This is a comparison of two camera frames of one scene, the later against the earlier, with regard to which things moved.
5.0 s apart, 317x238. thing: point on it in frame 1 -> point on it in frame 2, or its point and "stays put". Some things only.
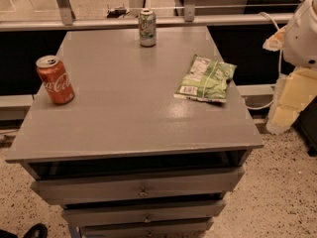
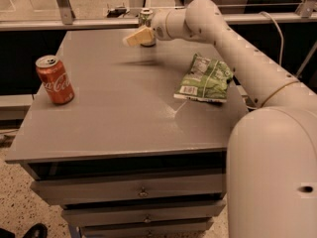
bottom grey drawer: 147,228 stays put
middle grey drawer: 143,213 stays put
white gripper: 301,45 -> 159,26
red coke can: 55,79 stays put
